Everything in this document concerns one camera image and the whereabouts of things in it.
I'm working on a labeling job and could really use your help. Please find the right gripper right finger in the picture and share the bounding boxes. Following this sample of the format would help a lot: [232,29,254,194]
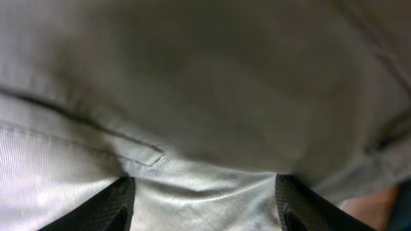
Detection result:
[275,175,375,231]

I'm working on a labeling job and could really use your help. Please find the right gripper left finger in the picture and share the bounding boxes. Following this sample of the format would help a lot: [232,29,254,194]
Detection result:
[40,177,136,231]

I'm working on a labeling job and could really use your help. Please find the khaki shorts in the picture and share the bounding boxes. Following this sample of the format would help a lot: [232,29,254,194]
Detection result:
[1,0,410,230]

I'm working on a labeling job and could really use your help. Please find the black garment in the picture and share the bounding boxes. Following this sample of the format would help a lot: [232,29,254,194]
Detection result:
[387,180,411,231]

